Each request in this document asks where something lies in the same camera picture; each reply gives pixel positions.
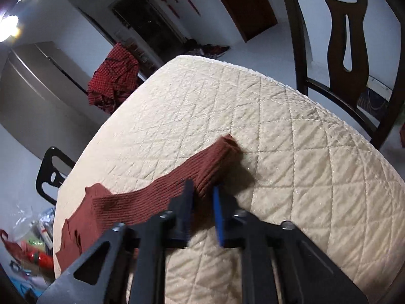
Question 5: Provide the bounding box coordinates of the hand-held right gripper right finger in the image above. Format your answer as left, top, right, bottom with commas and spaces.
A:
212, 185, 369, 304

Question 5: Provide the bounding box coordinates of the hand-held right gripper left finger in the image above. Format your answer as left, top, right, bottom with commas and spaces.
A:
36, 179, 195, 304

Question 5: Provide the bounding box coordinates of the rust red knitted sweater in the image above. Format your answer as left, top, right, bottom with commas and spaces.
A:
55, 135, 242, 273

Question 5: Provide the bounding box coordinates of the beige quilted table cover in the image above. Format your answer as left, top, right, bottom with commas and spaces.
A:
53, 55, 405, 304

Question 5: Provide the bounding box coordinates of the dark wooden chair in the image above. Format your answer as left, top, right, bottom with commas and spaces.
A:
277, 0, 405, 149
36, 146, 76, 206

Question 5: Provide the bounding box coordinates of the red plaid cloth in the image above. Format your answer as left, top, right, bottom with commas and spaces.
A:
87, 42, 140, 115

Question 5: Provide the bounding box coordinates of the clear plastic bag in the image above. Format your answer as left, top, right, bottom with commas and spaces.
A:
13, 207, 56, 251

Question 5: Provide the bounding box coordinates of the pile of shoes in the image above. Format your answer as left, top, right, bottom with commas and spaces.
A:
185, 40, 230, 58

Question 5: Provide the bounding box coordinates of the dark doorway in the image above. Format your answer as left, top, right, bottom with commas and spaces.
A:
109, 0, 187, 70

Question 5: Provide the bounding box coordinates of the grey refrigerator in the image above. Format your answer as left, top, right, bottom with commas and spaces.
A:
0, 42, 98, 137

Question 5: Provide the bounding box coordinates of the dark patterned seat cushion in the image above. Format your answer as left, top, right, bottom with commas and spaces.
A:
357, 89, 390, 115

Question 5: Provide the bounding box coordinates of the brown wooden door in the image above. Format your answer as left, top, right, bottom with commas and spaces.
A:
202, 0, 279, 42

